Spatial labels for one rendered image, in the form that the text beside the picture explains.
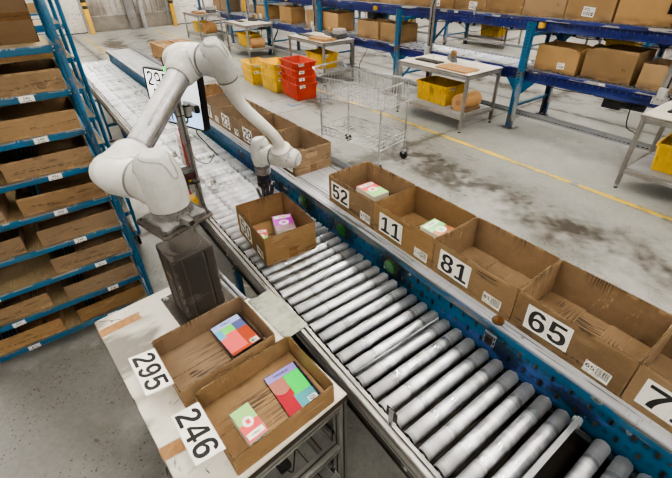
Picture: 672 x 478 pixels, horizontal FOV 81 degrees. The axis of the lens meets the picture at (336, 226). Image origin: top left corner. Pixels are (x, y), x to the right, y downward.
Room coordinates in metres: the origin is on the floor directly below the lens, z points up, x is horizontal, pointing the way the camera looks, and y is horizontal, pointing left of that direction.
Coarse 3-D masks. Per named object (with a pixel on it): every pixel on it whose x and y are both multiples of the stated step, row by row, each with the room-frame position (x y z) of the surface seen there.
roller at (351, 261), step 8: (352, 256) 1.64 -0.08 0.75; (360, 256) 1.65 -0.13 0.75; (336, 264) 1.58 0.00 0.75; (344, 264) 1.58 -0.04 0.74; (352, 264) 1.60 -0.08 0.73; (320, 272) 1.52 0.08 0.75; (328, 272) 1.52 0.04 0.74; (336, 272) 1.54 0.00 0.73; (304, 280) 1.46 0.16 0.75; (312, 280) 1.47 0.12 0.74; (320, 280) 1.48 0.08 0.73; (288, 288) 1.41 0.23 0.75; (296, 288) 1.41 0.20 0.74; (304, 288) 1.43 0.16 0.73; (288, 296) 1.38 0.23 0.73
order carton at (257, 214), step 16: (240, 208) 1.91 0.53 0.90; (256, 208) 1.97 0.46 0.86; (272, 208) 2.02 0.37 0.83; (288, 208) 1.99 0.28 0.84; (240, 224) 1.87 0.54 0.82; (256, 224) 1.96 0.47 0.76; (272, 224) 1.95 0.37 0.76; (304, 224) 1.83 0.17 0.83; (256, 240) 1.67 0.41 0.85; (272, 240) 1.60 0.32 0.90; (288, 240) 1.64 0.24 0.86; (304, 240) 1.69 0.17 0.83; (272, 256) 1.59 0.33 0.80; (288, 256) 1.64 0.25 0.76
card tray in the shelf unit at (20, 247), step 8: (0, 232) 1.94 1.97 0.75; (8, 232) 1.94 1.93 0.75; (16, 232) 1.94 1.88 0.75; (0, 240) 1.86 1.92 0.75; (8, 240) 1.74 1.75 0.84; (16, 240) 1.75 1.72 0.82; (24, 240) 1.83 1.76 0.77; (0, 248) 1.71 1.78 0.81; (8, 248) 1.72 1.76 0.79; (16, 248) 1.74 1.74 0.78; (24, 248) 1.76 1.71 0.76; (0, 256) 1.70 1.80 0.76; (8, 256) 1.71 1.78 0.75
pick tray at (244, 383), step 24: (288, 336) 1.03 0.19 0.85; (264, 360) 0.96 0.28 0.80; (288, 360) 0.99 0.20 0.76; (312, 360) 0.92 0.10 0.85; (216, 384) 0.84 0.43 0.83; (240, 384) 0.89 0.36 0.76; (264, 384) 0.89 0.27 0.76; (216, 408) 0.80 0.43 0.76; (264, 408) 0.79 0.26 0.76; (312, 408) 0.76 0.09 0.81; (288, 432) 0.70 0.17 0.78; (240, 456) 0.59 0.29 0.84
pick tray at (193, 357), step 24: (216, 312) 1.19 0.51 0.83; (240, 312) 1.25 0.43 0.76; (168, 336) 1.06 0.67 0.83; (192, 336) 1.11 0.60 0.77; (264, 336) 1.11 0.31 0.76; (168, 360) 1.00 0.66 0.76; (192, 360) 1.00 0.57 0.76; (216, 360) 1.00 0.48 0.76; (240, 360) 0.94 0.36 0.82; (192, 384) 0.83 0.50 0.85
